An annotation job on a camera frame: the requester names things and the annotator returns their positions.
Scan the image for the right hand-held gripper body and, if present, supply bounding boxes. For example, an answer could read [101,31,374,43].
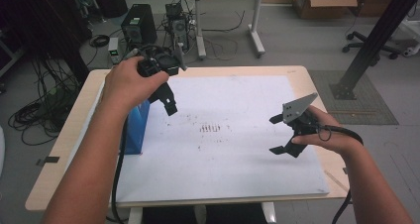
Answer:
[281,92,321,138]

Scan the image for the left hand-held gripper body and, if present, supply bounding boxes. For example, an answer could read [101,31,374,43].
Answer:
[124,42,188,78]

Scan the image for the blue cardboard box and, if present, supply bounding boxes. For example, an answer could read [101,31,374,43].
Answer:
[122,99,152,157]

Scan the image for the person's right hand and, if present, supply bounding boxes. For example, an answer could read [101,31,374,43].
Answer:
[290,104,363,158]

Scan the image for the person's left hand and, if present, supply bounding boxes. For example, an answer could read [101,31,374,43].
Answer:
[100,55,170,118]

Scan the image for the grey open computer case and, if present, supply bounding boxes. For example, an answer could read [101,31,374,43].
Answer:
[164,2,191,54]

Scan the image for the black computer tower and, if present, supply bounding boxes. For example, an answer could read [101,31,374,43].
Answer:
[120,3,158,52]

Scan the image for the small white device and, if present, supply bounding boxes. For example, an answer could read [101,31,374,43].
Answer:
[107,36,121,65]

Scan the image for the tan tape strip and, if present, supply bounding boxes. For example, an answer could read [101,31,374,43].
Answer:
[323,168,351,194]

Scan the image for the grey floor mat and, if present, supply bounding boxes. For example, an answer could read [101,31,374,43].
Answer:
[308,69,400,126]

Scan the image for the white table mat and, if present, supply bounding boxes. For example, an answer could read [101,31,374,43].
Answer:
[113,74,331,203]

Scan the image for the black office chair base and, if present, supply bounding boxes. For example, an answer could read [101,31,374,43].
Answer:
[341,30,401,67]

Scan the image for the open brown cardboard box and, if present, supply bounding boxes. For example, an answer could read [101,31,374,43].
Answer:
[289,0,359,20]

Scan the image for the person's dark pants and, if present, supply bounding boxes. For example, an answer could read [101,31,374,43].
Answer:
[142,203,268,224]

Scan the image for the black tape piece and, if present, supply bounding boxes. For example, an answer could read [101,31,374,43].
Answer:
[35,156,61,168]

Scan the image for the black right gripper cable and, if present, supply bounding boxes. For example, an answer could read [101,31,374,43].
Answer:
[310,123,365,224]

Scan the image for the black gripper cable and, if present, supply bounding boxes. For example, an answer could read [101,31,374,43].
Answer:
[310,123,365,224]
[110,116,131,224]

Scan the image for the coiled black cable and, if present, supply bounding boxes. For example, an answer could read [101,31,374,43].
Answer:
[88,34,111,49]

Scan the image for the loose black floor cable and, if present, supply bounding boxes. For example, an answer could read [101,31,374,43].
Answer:
[201,9,246,34]

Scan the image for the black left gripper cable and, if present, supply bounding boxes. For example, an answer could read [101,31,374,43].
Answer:
[110,116,131,224]

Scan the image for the black metal stand post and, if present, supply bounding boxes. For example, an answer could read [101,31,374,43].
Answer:
[329,0,420,101]

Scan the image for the tangled black cable bundle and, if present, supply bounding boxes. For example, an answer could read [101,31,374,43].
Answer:
[8,58,82,146]

